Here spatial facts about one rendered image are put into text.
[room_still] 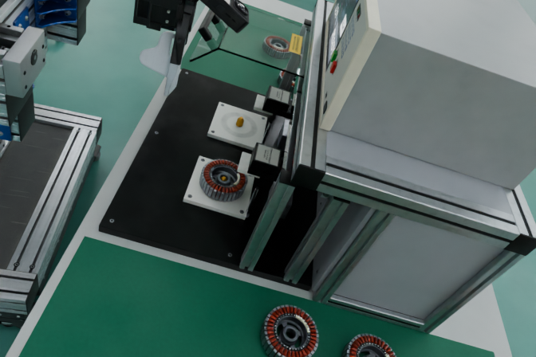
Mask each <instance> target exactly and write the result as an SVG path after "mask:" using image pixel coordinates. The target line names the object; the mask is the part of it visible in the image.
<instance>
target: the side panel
mask: <svg viewBox="0 0 536 357"><path fill-rule="evenodd" d="M524 257H525V256H523V255H521V254H518V253H513V252H511V251H508V250H505V249H502V248H499V247H497V246H494V245H489V244H487V243H484V242H481V241H476V240H474V239H471V238H468V237H464V236H461V235H458V234H455V233H451V232H448V231H445V230H442V229H438V228H435V227H432V226H428V225H425V224H422V223H419V222H415V221H413V220H409V219H407V218H402V217H399V216H396V215H394V214H390V213H386V212H384V211H381V210H376V211H375V212H374V214H373V215H372V217H371V218H370V219H369V220H368V222H367V223H366V224H365V226H364V227H363V229H362V230H361V231H360V232H359V234H358V235H357V237H356V238H355V239H354V241H353V242H352V244H351V245H350V246H349V247H348V249H347V250H346V251H345V253H344V254H343V256H342V257H341V259H340V260H339V261H338V262H337V264H336V265H335V266H334V268H333V269H332V271H331V272H330V273H329V275H328V276H327V277H326V278H325V280H324V281H323V283H322V284H321V286H320V287H319V289H318V290H317V291H316V292H315V291H313V293H314V295H313V301H316V302H318V301H319V300H320V301H321V303H322V304H327V305H330V306H333V307H336V308H341V309H344V310H347V311H350V312H355V313H358V314H361V315H364V316H369V317H372V318H375V319H378V320H383V321H386V322H389V323H392V324H397V325H400V326H403V327H406V328H411V329H414V330H417V331H421V332H422V331H423V330H424V331H425V332H426V333H428V334H429V333H431V332H432V331H433V330H435V329H436V328H437V327H438V326H440V325H441V324H442V323H443V322H444V321H445V320H447V319H448V318H449V317H450V316H452V315H453V314H454V313H455V312H457V311H458V310H459V309H461V307H462V306H464V305H465V304H466V303H468V302H469V301H470V300H472V299H473V298H474V297H475V296H477V295H478V294H479V293H480V292H482V291H483V290H484V289H485V288H486V287H487V286H489V285H490V284H491V283H492V282H494V281H495V280H496V279H498V278H499V277H500V276H502V275H503V274H504V273H505V272H506V271H507V270H508V269H510V268H511V267H512V266H513V265H515V264H516V263H517V262H519V261H520V260H521V259H523V258H524Z"/></svg>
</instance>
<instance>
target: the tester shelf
mask: <svg viewBox="0 0 536 357"><path fill-rule="evenodd" d="M333 4H334V3H333V2H329V1H326V0H317V2H316V5H315V7H314V9H313V15H312V21H311V28H310V35H309V46H308V53H307V59H306V65H305V77H304V84H303V89H302V96H301V107H300V114H299V121H298V132H297V138H296V145H295V152H294V163H293V170H292V176H291V181H290V183H293V184H295V185H298V186H303V187H305V188H308V189H311V190H317V191H320V192H322V193H325V194H330V195H332V196H335V197H338V198H343V199H345V200H348V201H350V202H355V203H358V204H361V205H363V206H368V207H371V208H373V209H377V210H381V211H384V212H386V213H390V214H394V215H396V216H399V217H402V218H407V219H409V220H413V221H415V222H419V223H422V224H425V225H428V226H432V227H435V228H438V229H441V230H445V231H448V232H451V233H455V234H458V235H461V236H464V237H468V238H471V239H474V240H476V241H481V242H484V243H487V244H489V245H494V246H497V247H499V248H502V249H505V250H508V251H511V252H513V253H518V254H521V255H523V256H526V255H528V254H529V253H530V252H532V251H533V250H534V249H536V224H535V221H534V219H533V216H532V214H531V212H530V208H529V206H528V205H527V202H526V199H525V197H524V194H523V192H522V189H521V187H520V185H518V186H517V187H516V188H515V189H513V190H511V189H508V188H506V187H503V186H499V185H496V184H494V183H491V182H486V181H483V180H481V179H478V178H474V177H471V176H469V175H465V174H462V173H459V172H457V171H453V170H450V169H447V168H444V167H440V166H437V165H435V164H432V163H428V162H425V161H423V160H420V159H416V158H413V157H411V156H407V155H403V154H401V153H398V152H395V151H391V150H389V149H386V148H383V147H379V146H377V145H374V144H371V143H366V142H364V141H361V140H359V139H354V138H352V137H349V136H347V135H342V134H340V133H337V132H335V131H326V130H324V129H321V128H319V117H320V106H321V85H322V73H323V62H324V51H325V29H326V22H327V20H328V17H329V14H330V12H331V9H332V8H333Z"/></svg>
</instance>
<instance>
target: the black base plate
mask: <svg viewBox="0 0 536 357"><path fill-rule="evenodd" d="M258 94H259V95H261V96H266V95H263V94H261V93H257V92H253V91H251V90H248V89H245V88H241V87H239V86H236V85H233V84H229V83H227V82H224V81H221V80H217V79H215V78H212V77H209V76H205V75H203V74H200V73H196V72H193V71H191V70H188V69H184V68H182V70H181V71H180V73H179V77H178V81H177V85H176V87H175V89H174V90H173V91H172V92H171V93H170V94H169V95H168V96H167V98H166V100H165V101H164V104H163V106H162V108H161V109H160V111H159V113H158V115H157V117H156V119H155V121H154V123H153V124H152V126H151V128H150V130H149V132H148V134H147V135H146V137H145V139H144V141H143V143H142V145H141V147H140V149H139V150H138V152H137V154H136V157H135V158H134V160H133V162H132V164H131V166H130V167H129V169H128V172H127V174H126V175H125V176H124V179H123V181H122V183H121V184H120V187H119V188H118V190H117V192H116V194H115V196H114V198H113V200H112V201H111V203H110V205H109V207H108V209H107V211H106V213H105V215H104V217H103V218H102V220H101V222H100V225H99V232H102V233H107V234H110V235H113V236H116V237H121V238H124V239H127V240H130V241H135V242H138V243H141V244H144V245H149V246H152V247H155V248H158V249H163V250H166V251H169V252H172V253H177V254H180V255H183V256H186V257H191V258H194V259H197V260H200V261H205V262H208V263H211V264H214V265H219V266H222V267H225V268H228V269H233V270H236V271H239V272H242V273H247V274H250V275H253V276H256V277H261V278H264V279H267V280H270V281H275V282H278V283H281V284H286V285H289V286H292V287H295V288H299V289H303V290H306V291H309V290H310V288H311V287H312V276H313V260H312V261H311V262H310V264H309V266H308V267H307V269H306V270H305V272H304V273H303V274H302V276H301V278H300V279H299V281H298V282H297V283H296V284H293V283H292V280H291V279H290V280H289V282H287V281H284V280H283V279H284V276H285V273H284V272H285V268H286V266H287V265H288V263H289V262H290V259H291V258H292V256H293V255H294V253H295V251H296V250H297V248H298V246H299V245H300V243H301V242H302V239H303V238H304V236H305V235H306V233H307V231H308V230H309V228H310V227H311V225H312V223H313V221H314V219H315V218H316V214H317V190H311V189H309V192H307V191H304V190H300V189H297V188H295V189H294V193H293V200H292V206H291V207H290V210H289V212H288V214H287V215H286V218H285V219H283V218H279V220H278V223H277V225H276V226H275V228H274V230H273V232H272V234H271V235H270V238H269V240H268V242H267V243H266V246H265V248H264V250H263V251H262V254H261V256H260V258H259V259H258V262H257V264H256V266H255V267H254V269H253V271H252V272H251V271H249V270H248V267H246V266H245V268H244V269H240V268H239V265H240V262H241V256H242V254H243V252H244V250H245V248H246V245H247V243H248V241H249V240H250V236H251V234H252V233H253V231H254V228H255V226H256V224H257V222H258V220H259V217H260V215H261V213H262V211H263V208H264V206H265V204H266V202H267V200H268V195H269V191H270V188H271V186H272V184H273V182H274V181H271V180H269V179H266V178H261V177H260V178H255V177H254V183H253V187H252V191H251V195H250V200H251V197H252V195H253V193H254V190H255V187H258V188H259V189H258V193H257V194H256V197H255V199H254V202H253V204H252V206H251V208H250V211H249V215H250V216H249V217H248V218H245V220H243V219H241V218H236V217H232V216H230V215H227V214H222V213H219V212H216V211H213V210H209V209H206V208H203V207H200V206H196V205H192V204H190V203H187V202H183V198H184V195H185V194H186V191H187V188H188V185H189V182H190V180H191V176H192V174H193V172H194V169H195V165H196V163H197V161H198V158H199V157H200V156H202V157H205V158H208V159H212V160H215V159H220V160H221V159H224V161H225V160H228V162H229V161H231V162H234V163H235V164H238V165H239V161H240V159H241V155H242V152H246V153H248V154H252V150H249V149H246V148H244V147H239V146H236V145H234V144H231V143H227V142H223V141H221V140H218V139H214V138H211V137H208V136H207V133H208V131H209V128H210V126H211V122H212V120H213V118H214V115H215V112H216V109H217V107H218V105H219V102H222V103H224V104H229V105H231V106H234V107H236V108H241V109H243V110H246V111H248V112H253V113H256V114H259V115H261V116H265V117H267V121H266V128H265V132H266V129H267V127H268V124H269V122H272V124H271V127H270V130H269V132H268V135H267V137H266V140H265V143H264V144H265V145H267V146H270V147H275V148H277V145H278V137H279V132H280V131H281V128H282V125H283V123H284V121H285V120H290V119H287V118H285V117H282V116H278V115H275V114H273V115H269V114H266V113H263V112H259V111H256V110H254V104H255V101H256V98H257V95H258ZM265 132H264V135H265Z"/></svg>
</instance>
